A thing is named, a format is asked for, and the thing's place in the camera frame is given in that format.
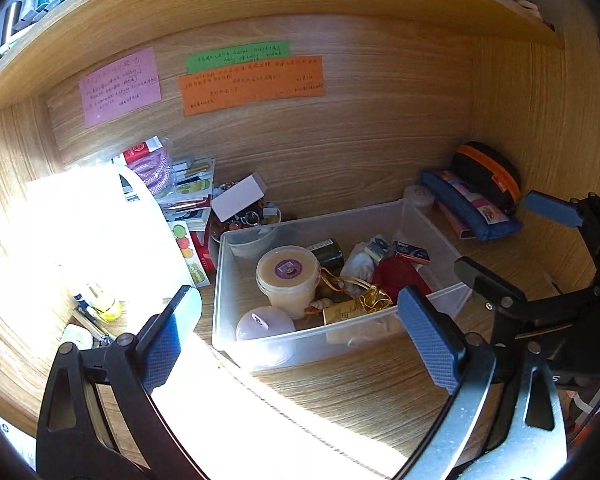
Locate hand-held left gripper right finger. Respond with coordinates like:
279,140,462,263
392,286,566,480

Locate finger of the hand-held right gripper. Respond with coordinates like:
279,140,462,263
524,191,600,286
454,256,600,356

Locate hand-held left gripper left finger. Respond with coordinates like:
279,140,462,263
36,284,203,480

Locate red cloth pouch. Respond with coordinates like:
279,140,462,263
372,257,433,306

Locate clear plastic storage bin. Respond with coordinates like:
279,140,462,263
211,199,473,373

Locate small blue box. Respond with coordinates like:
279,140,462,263
392,241,432,266

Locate gold drawstring pouch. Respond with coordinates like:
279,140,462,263
305,280,396,326

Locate small blue yellow packet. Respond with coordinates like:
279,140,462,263
367,235,391,261

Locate white plastic jar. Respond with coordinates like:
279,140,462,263
255,245,321,318

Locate wooden desktop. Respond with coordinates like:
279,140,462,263
0,185,581,480

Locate pens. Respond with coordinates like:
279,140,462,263
70,305,113,346

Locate blue pencil case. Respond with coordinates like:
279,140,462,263
420,169,523,243

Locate black pouch orange zipper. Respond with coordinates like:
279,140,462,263
450,141,522,211

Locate pale green case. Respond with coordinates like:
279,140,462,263
60,325,93,351

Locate pink wallet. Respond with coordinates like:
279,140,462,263
437,205,473,241

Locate pale purple round lamp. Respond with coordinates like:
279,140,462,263
236,306,297,368

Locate red box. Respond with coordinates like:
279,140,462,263
187,210,221,273

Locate fruit sticker sheet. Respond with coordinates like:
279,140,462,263
170,220,216,288

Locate white round container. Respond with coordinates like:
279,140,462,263
404,185,436,211

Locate white paper bag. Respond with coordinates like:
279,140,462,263
15,165,196,306

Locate stack of cards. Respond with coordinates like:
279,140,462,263
157,157,216,223

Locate white bowl of trinkets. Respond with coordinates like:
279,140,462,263
211,200,283,233

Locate small white box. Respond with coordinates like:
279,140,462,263
211,172,267,222

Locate pink paper note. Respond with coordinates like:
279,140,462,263
78,47,162,128

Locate orange paper note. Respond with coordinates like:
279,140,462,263
177,55,327,118

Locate green paper note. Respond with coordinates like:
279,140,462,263
185,40,292,75

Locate silver cylinder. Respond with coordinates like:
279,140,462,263
1,1,25,53

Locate white drawstring pouch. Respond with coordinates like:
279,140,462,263
341,242,381,286

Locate purple rope pack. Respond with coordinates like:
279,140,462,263
122,136,173,193

